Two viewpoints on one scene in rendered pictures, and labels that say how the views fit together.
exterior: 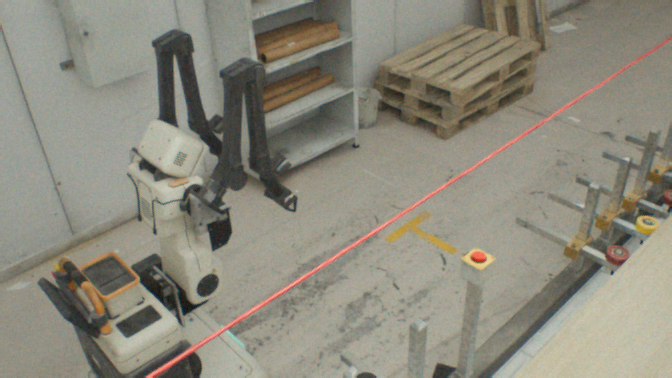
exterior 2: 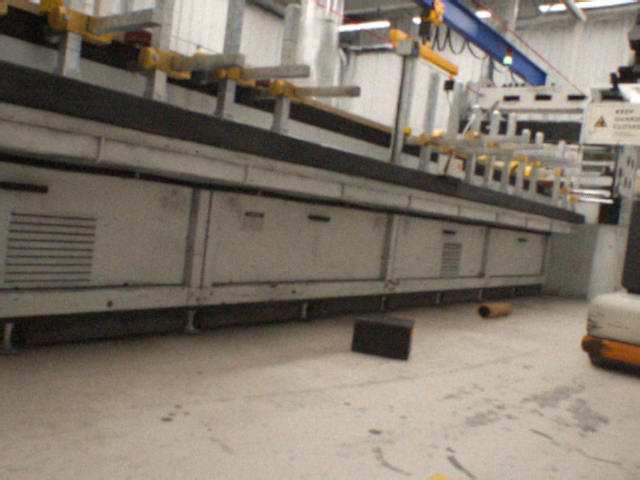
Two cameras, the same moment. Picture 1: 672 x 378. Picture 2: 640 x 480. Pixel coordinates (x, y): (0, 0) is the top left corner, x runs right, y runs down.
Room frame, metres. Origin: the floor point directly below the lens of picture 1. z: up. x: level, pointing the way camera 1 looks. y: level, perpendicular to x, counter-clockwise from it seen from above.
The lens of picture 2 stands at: (3.82, -1.23, 0.47)
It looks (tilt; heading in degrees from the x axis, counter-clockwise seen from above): 3 degrees down; 168
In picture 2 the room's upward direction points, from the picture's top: 7 degrees clockwise
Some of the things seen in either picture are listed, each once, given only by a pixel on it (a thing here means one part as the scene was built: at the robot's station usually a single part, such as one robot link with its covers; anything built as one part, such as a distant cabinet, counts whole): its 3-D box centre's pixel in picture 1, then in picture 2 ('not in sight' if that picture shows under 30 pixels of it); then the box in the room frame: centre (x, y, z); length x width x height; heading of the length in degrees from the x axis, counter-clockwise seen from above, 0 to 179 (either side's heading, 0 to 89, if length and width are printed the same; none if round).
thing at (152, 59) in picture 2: (634, 198); (165, 63); (2.12, -1.34, 0.81); 0.14 x 0.06 x 0.05; 131
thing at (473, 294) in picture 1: (469, 329); (400, 110); (1.32, -0.42, 0.93); 0.05 x 0.05 x 0.45; 41
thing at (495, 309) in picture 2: not in sight; (494, 309); (0.67, 0.48, 0.04); 0.30 x 0.08 x 0.08; 131
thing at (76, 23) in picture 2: (659, 171); (81, 25); (2.29, -1.53, 0.83); 0.14 x 0.06 x 0.05; 131
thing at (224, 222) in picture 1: (198, 211); not in sight; (1.95, 0.51, 0.99); 0.28 x 0.16 x 0.22; 41
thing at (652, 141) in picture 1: (642, 178); (162, 23); (2.14, -1.36, 0.90); 0.04 x 0.04 x 0.48; 41
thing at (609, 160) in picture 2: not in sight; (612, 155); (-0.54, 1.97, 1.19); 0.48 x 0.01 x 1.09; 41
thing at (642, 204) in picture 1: (622, 196); (181, 65); (2.14, -1.30, 0.80); 0.43 x 0.03 x 0.04; 41
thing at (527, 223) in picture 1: (566, 242); (302, 93); (1.82, -0.92, 0.84); 0.43 x 0.03 x 0.04; 41
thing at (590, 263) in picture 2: not in sight; (533, 183); (-1.32, 1.78, 0.95); 1.65 x 0.70 x 1.90; 41
